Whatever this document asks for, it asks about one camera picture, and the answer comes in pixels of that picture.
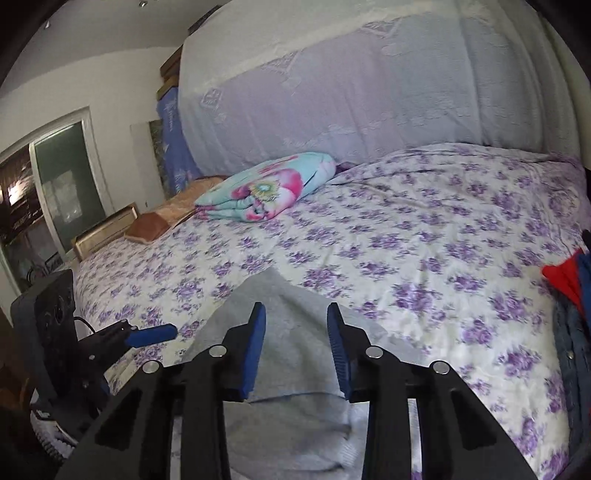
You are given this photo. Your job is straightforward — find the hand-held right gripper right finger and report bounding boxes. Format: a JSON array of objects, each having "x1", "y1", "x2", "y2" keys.
[{"x1": 325, "y1": 302, "x2": 539, "y2": 480}]

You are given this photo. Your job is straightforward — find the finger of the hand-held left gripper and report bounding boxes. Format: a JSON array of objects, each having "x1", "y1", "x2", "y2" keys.
[{"x1": 76, "y1": 320, "x2": 179, "y2": 370}]

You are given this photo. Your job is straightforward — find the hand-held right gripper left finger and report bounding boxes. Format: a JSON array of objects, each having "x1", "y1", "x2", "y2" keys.
[{"x1": 55, "y1": 301, "x2": 269, "y2": 480}]

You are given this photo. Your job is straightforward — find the grey pants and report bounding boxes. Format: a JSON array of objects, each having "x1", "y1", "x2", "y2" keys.
[{"x1": 180, "y1": 268, "x2": 416, "y2": 476}]

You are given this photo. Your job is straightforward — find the brown pillow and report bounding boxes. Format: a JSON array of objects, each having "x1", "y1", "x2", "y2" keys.
[{"x1": 124, "y1": 178, "x2": 222, "y2": 243}]

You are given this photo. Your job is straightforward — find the bed with purple floral sheet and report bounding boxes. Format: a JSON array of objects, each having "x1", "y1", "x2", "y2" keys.
[{"x1": 74, "y1": 142, "x2": 591, "y2": 480}]

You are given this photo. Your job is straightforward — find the white framed door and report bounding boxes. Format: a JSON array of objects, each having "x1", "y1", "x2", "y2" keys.
[{"x1": 30, "y1": 108, "x2": 116, "y2": 257}]

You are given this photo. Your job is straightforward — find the folded floral blanket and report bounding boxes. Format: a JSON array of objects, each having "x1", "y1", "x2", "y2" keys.
[{"x1": 194, "y1": 152, "x2": 338, "y2": 222}]

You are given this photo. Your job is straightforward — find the marble pattern panel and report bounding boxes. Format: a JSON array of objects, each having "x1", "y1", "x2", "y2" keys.
[{"x1": 148, "y1": 119, "x2": 169, "y2": 201}]

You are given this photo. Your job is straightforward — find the dark denim garment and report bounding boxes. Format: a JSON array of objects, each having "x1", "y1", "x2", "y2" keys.
[{"x1": 551, "y1": 300, "x2": 591, "y2": 462}]

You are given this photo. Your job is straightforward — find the red garment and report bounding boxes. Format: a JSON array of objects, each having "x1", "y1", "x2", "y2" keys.
[{"x1": 542, "y1": 251, "x2": 591, "y2": 319}]

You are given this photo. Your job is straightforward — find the blue garment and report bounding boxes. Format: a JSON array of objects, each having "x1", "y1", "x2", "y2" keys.
[{"x1": 575, "y1": 249, "x2": 591, "y2": 319}]

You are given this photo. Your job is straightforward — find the wooden boxes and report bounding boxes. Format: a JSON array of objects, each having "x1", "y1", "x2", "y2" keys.
[{"x1": 159, "y1": 46, "x2": 183, "y2": 100}]

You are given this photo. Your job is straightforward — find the lavender lace covered bedding pile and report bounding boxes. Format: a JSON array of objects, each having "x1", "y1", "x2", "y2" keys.
[{"x1": 178, "y1": 0, "x2": 578, "y2": 174}]

